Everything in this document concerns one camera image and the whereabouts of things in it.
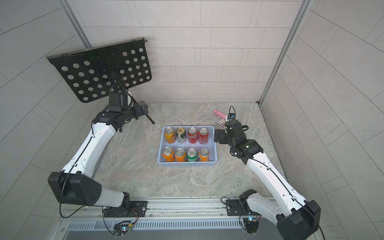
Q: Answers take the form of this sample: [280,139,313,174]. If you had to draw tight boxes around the green white beer can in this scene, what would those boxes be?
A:
[175,127,187,144]

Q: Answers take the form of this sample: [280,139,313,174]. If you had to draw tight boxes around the orange can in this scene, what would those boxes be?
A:
[175,148,187,162]
[164,127,176,144]
[162,147,175,162]
[199,148,210,162]

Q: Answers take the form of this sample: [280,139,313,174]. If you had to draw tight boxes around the red cola can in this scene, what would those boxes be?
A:
[188,127,198,144]

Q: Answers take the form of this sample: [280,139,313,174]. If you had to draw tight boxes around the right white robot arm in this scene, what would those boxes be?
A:
[214,120,321,240]

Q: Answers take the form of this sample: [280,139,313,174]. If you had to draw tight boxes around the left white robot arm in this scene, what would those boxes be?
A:
[48,91,149,218]

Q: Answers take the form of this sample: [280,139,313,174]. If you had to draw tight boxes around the light blue plastic basket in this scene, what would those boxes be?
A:
[157,126,218,167]

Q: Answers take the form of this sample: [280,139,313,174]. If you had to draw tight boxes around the small purple card box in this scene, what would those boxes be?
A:
[215,117,226,128]

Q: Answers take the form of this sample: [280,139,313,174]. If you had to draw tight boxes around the pink cylindrical tube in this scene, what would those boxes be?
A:
[213,110,228,120]

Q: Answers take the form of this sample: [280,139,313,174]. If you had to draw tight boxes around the green soda can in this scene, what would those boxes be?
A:
[186,148,198,162]

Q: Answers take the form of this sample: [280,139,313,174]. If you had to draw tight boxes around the black perforated music stand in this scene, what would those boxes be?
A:
[47,38,152,103]

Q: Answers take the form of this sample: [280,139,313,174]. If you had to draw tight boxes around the right circuit board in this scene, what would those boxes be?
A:
[242,216,260,235]

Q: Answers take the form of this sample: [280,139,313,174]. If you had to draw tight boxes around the circuit board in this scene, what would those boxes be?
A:
[113,221,134,238]
[242,216,260,235]

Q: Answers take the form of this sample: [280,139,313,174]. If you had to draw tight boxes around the left circuit board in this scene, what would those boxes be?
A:
[113,221,134,238]

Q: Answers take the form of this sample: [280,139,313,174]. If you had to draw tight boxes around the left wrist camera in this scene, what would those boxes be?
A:
[109,93,132,108]

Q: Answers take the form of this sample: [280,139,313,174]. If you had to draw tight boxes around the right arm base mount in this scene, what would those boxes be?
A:
[225,189,259,216]

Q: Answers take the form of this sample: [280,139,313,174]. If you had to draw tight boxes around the aluminium mounting rail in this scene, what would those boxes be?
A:
[58,196,313,223]

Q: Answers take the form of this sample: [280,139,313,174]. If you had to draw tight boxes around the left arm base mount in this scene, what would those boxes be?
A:
[103,201,149,218]

